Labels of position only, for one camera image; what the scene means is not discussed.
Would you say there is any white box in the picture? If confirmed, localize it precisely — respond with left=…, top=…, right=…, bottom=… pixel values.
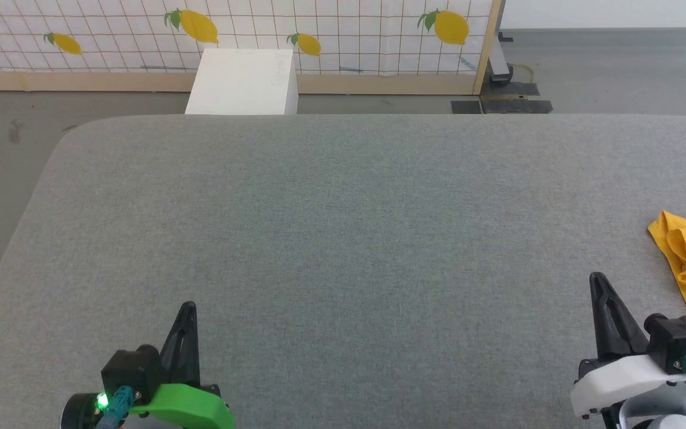
left=185, top=48, right=300, bottom=116

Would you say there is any teal left camera connector cable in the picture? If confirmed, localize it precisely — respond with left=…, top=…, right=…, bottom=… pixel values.
left=96, top=386, right=137, bottom=429

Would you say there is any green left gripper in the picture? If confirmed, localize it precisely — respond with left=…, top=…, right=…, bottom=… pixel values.
left=129, top=300, right=237, bottom=429

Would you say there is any black floor plate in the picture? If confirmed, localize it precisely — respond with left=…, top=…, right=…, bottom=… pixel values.
left=451, top=80, right=554, bottom=116

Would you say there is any grey fabric sofa cushion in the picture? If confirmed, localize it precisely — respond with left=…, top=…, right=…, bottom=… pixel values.
left=0, top=113, right=686, bottom=429

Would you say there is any grey metal partition foot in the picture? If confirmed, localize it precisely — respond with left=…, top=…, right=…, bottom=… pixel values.
left=488, top=29, right=515, bottom=85

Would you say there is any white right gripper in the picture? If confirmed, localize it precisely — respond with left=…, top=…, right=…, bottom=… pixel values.
left=570, top=272, right=686, bottom=418

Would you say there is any lemon print partition screen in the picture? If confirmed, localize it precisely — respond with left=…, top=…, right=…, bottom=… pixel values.
left=0, top=0, right=504, bottom=96

